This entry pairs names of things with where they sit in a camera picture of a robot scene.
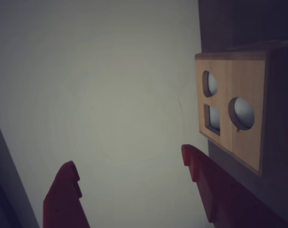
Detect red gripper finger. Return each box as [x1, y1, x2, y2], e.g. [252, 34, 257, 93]
[43, 161, 91, 228]
[181, 144, 288, 228]

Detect wooden shape sorter box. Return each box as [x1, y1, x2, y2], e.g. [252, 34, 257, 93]
[195, 48, 288, 178]

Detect brown table mat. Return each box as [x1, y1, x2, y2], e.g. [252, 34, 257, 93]
[198, 0, 288, 228]

